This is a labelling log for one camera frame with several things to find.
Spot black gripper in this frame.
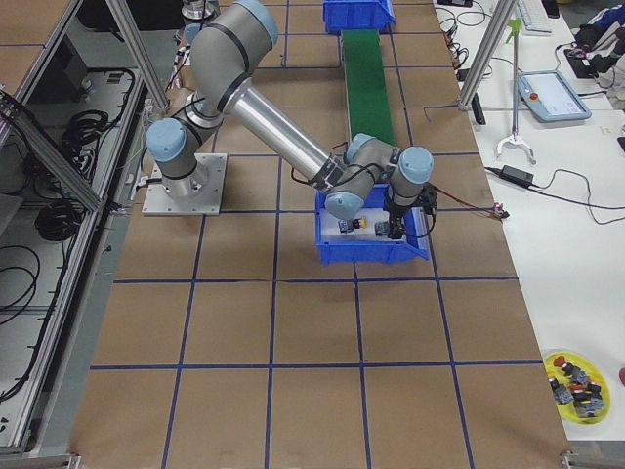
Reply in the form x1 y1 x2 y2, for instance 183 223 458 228
385 198 414 239

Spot yellow push button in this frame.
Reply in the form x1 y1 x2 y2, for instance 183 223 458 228
338 217 367 235

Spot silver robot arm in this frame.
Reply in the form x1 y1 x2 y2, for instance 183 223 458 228
146 1 434 239
179 0 221 45

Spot blue bin with buttons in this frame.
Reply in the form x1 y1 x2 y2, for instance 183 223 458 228
322 0 396 32

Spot yellow plate of buttons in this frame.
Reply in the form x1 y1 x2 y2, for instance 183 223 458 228
543 351 611 425

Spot blue empty bin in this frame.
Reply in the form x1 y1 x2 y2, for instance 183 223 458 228
315 185 430 265

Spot white foam pad target bin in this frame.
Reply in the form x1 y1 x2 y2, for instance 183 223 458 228
317 208 407 244

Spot green conveyor belt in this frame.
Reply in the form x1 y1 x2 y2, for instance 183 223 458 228
341 29 396 145

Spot black power adapter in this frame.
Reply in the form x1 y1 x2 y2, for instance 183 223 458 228
499 165 534 188

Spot teach pendant tablet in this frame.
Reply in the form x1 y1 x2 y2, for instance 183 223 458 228
518 70 592 122

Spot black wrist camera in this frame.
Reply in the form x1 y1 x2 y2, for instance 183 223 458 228
420 183 438 217

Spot red black conveyor wires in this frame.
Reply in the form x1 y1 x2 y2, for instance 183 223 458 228
432 184 510 220

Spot green handled reacher grabber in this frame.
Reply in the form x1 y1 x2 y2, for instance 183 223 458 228
495 19 536 165

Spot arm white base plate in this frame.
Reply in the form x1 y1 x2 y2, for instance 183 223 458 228
143 152 228 216

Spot aluminium frame post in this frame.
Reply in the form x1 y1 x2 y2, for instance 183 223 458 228
458 0 517 110

